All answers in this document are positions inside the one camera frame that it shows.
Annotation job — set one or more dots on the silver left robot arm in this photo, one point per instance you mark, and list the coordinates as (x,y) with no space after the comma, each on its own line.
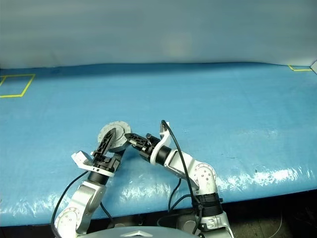
(86,198)

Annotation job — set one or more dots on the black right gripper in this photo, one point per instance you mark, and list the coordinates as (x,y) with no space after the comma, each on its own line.
(149,148)

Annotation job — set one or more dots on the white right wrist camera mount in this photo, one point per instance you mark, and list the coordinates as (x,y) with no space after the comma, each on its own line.
(165,140)

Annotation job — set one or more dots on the silver round motor lid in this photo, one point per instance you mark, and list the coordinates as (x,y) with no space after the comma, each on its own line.
(121,129)

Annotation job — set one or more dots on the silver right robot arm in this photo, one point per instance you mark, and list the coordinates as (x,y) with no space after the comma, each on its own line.
(205,178)

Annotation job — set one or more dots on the grey motor housing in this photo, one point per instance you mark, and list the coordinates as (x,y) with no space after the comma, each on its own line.
(119,146)

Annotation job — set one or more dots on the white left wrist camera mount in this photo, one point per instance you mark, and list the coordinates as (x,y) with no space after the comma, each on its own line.
(80,158)

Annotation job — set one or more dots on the silver robot torso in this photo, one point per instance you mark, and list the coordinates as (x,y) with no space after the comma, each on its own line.
(138,233)

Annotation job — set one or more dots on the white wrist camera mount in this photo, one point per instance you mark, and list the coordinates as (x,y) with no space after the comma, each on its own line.
(165,140)
(80,158)

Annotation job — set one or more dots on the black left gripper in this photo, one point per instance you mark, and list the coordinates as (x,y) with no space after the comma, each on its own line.
(106,163)

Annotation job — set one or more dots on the large yellow tape rectangle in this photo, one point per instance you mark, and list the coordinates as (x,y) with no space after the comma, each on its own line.
(27,85)

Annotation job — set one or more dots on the blue table cover sheet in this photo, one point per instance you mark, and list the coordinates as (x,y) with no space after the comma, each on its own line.
(223,111)

